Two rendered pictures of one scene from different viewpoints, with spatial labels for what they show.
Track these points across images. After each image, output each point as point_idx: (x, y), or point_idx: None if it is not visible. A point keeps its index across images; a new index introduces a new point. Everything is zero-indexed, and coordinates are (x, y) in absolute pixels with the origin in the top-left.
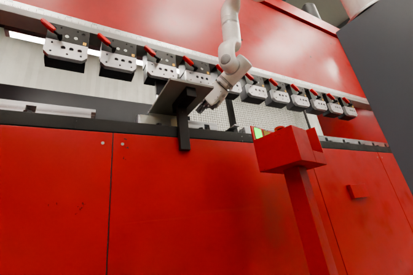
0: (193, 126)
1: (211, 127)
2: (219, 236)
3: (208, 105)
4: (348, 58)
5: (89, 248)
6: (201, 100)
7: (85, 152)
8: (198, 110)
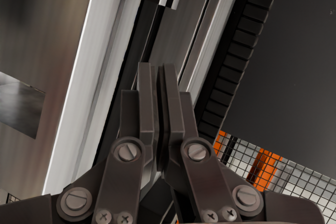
0: None
1: (16, 142)
2: None
3: (77, 196)
4: None
5: None
6: (219, 172)
7: None
8: (138, 83)
